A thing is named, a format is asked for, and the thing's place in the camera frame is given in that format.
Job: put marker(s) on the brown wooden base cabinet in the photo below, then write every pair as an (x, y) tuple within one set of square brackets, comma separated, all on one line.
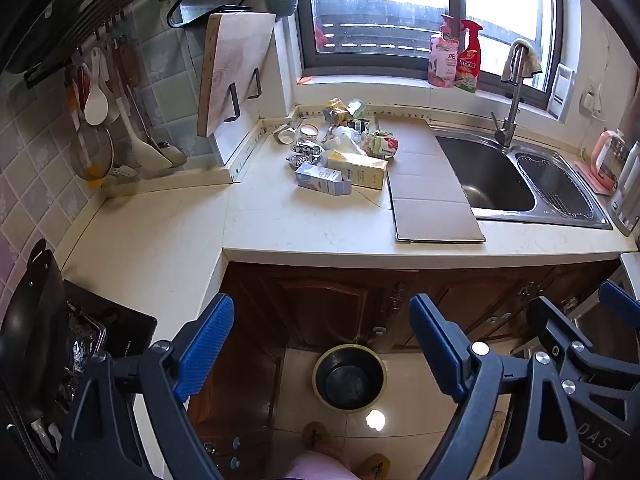
[(325, 300)]

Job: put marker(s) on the black hanging rail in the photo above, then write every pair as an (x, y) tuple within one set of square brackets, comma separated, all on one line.
[(85, 20)]

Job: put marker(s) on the red green snack bag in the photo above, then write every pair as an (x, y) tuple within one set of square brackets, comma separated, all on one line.
[(382, 143)]

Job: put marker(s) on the clear plastic bag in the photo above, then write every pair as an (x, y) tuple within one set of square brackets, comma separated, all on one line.
[(345, 140)]

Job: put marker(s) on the pink detergent bottle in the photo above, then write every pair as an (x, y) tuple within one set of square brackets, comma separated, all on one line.
[(442, 62)]

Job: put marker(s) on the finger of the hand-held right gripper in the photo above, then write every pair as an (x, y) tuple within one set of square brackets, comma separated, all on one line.
[(547, 322), (620, 299)]

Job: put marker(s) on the yellow foil bag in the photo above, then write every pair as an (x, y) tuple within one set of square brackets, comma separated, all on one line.
[(337, 109)]

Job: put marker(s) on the dark framed window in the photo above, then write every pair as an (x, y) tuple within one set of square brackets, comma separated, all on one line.
[(380, 62)]

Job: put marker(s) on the dark green carton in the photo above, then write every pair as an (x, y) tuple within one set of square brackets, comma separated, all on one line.
[(358, 124)]

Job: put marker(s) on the grey dish cloth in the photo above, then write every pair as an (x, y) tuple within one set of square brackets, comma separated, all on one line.
[(527, 60)]

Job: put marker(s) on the black white patterned foil wrapper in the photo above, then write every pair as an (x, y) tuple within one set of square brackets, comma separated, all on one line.
[(306, 153)]

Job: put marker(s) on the wooden cutting board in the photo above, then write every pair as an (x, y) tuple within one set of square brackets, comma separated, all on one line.
[(225, 70)]

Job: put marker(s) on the white panel board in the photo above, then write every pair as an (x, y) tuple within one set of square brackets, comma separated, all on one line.
[(235, 147)]

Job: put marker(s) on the pink glass kettle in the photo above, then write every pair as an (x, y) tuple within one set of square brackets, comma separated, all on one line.
[(607, 157)]

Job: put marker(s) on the yellow slipper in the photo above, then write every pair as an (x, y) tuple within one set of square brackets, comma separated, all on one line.
[(315, 432), (375, 464)]

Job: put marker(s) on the silver electric kettle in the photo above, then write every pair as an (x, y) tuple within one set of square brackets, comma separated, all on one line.
[(627, 190)]

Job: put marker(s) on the brown cardboard sheet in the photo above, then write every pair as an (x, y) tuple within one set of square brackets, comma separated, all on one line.
[(430, 180)]

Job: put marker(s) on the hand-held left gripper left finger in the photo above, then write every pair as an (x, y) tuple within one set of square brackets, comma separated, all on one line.
[(207, 345)]

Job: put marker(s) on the black range hood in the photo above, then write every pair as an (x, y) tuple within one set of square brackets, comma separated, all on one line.
[(35, 35)]

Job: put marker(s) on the steel sink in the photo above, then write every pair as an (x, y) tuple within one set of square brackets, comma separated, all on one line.
[(485, 175)]

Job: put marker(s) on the round black trash bin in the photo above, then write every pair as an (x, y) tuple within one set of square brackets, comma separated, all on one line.
[(350, 377)]

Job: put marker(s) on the white plastic slicer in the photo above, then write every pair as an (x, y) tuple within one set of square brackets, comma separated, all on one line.
[(562, 92)]

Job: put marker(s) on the orange rimmed white cup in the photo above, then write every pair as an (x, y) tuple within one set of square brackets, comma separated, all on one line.
[(309, 132)]

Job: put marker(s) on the black wok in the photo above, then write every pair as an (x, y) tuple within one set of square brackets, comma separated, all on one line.
[(30, 350)]

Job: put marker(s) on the pink mat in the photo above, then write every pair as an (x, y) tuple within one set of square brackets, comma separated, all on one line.
[(585, 172)]

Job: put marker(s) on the yellow carton box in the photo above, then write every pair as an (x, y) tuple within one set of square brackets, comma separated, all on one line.
[(357, 170)]

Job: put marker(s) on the crushed paper cup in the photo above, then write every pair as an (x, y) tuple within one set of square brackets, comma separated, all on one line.
[(283, 134)]

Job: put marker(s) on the glass pan lid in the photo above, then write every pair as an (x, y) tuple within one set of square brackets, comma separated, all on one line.
[(92, 152)]

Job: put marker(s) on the person's pink trouser leg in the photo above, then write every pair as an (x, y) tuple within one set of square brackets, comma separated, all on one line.
[(320, 467)]

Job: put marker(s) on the red spray bottle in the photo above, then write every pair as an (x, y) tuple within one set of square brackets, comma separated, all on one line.
[(469, 60)]

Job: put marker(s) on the white wall socket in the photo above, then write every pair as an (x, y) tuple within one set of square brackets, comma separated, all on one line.
[(592, 100)]

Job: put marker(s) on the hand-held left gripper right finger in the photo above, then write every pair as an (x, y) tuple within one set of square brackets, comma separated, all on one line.
[(435, 345)]

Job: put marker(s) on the white rice paddle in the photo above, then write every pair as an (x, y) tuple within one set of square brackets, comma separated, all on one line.
[(95, 100)]

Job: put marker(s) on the black metal board bracket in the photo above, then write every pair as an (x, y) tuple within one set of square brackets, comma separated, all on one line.
[(233, 105), (258, 85)]

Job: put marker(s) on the blue white carton box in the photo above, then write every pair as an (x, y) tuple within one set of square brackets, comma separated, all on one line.
[(322, 181)]

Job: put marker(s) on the steel faucet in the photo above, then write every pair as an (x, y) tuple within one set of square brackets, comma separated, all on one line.
[(510, 112)]

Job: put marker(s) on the light green wrapper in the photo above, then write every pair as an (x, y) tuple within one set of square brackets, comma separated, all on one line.
[(356, 107)]

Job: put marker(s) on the wooden spatula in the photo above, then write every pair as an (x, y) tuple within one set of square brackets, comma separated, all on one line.
[(131, 65)]

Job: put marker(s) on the black gas stove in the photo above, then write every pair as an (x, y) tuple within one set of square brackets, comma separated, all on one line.
[(120, 330)]

